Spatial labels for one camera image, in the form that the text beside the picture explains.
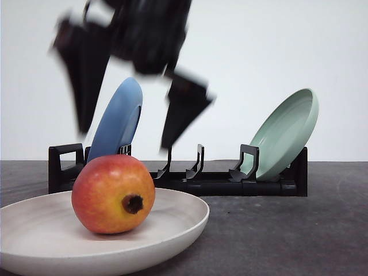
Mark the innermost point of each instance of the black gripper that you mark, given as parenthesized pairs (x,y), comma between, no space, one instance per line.
(150,34)

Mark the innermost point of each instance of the red yellow pomegranate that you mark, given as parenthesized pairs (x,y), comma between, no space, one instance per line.
(113,194)

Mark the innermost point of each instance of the white plate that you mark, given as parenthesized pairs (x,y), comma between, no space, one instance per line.
(42,236)

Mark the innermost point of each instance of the blue plate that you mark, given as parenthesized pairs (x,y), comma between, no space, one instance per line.
(119,120)

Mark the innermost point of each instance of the green plate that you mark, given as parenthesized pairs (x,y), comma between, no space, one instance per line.
(284,133)

